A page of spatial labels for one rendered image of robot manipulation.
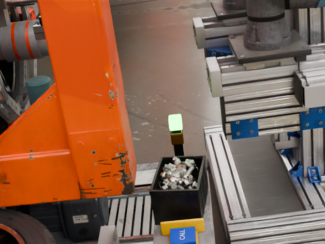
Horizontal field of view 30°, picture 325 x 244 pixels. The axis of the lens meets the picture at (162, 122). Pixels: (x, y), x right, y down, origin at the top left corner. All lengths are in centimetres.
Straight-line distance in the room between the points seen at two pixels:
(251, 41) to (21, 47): 81
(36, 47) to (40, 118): 51
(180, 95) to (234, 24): 143
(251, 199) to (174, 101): 153
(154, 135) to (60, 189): 155
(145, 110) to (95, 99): 197
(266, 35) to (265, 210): 66
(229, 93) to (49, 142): 59
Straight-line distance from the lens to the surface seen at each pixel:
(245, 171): 244
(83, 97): 165
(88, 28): 159
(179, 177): 174
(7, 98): 212
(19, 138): 177
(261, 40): 189
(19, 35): 220
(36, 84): 214
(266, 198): 227
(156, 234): 173
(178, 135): 189
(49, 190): 181
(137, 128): 340
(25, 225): 179
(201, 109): 353
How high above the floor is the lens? 144
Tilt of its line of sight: 25 degrees down
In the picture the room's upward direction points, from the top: 8 degrees counter-clockwise
